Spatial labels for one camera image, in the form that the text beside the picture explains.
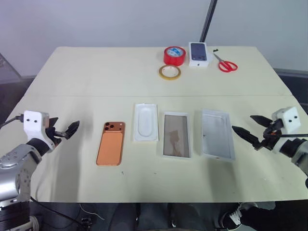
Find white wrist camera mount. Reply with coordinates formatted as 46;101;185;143
23;110;55;154
271;106;302;133

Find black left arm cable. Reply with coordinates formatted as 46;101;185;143
0;115;25;130

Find white box with phone print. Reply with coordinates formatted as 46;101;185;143
187;41;209;69

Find red tape roll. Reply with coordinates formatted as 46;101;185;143
164;46;187;66

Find orange smartphone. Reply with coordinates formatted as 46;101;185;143
96;121;126;167

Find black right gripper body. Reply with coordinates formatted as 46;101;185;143
256;118;282;151

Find thin yellow tape roll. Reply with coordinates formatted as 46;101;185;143
158;64;181;80

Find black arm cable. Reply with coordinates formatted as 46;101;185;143
278;133;308;139
0;115;25;130

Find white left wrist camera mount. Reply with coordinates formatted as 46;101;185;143
23;110;55;154

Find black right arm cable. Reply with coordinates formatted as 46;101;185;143
278;133;308;139

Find red-handled scissors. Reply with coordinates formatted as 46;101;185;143
213;52;239;73

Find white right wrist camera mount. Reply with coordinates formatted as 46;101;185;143
271;106;302;133

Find black slanted pole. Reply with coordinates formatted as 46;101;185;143
198;0;218;43

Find white and black sneaker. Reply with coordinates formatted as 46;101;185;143
220;202;244;230

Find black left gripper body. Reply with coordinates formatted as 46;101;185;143
44;127;64;148

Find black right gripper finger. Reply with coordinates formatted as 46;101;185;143
231;125;261;149
250;115;273;128

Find white box base with film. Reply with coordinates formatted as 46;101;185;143
156;111;194;160

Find thin white floor cable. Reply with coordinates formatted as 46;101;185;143
78;203;105;220

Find white moulded insert tray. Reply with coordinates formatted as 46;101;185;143
133;103;160;142

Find white box lid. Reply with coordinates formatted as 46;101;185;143
200;108;236;161

